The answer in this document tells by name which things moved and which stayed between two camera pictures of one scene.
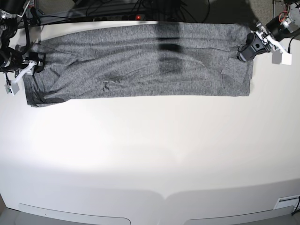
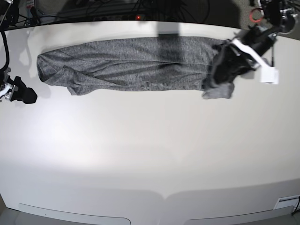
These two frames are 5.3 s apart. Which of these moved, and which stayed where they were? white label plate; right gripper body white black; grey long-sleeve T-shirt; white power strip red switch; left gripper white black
Moved: right gripper body white black; grey long-sleeve T-shirt; left gripper white black
Stayed: white power strip red switch; white label plate
